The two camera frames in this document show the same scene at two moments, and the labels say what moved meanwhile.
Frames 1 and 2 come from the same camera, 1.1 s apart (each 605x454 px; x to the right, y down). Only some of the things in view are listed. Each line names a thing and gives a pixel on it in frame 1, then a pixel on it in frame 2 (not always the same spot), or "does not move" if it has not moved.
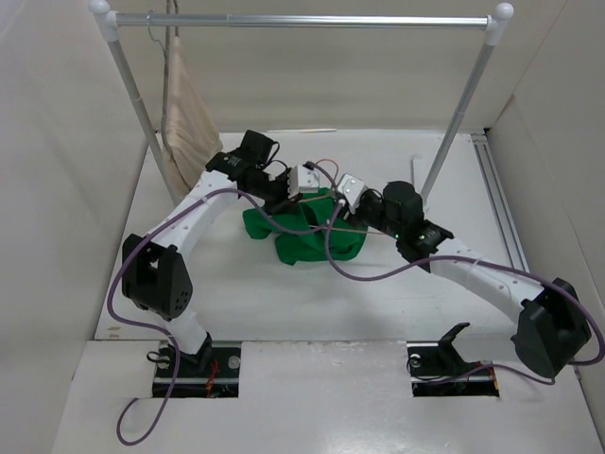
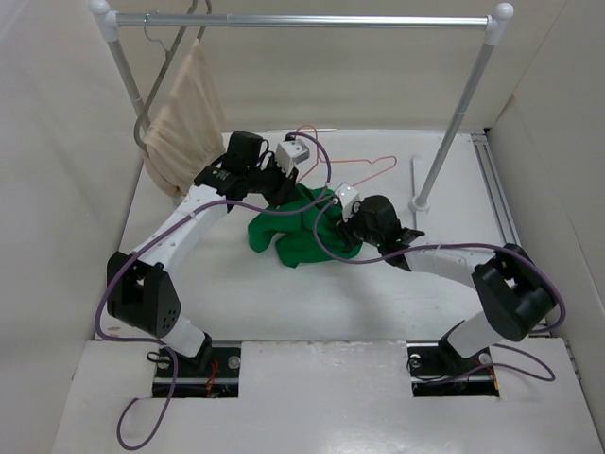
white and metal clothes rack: (495, 26) does not move
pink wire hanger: (325, 197) to (343, 161)
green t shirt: (315, 230) does not move
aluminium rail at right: (484, 149) does not move
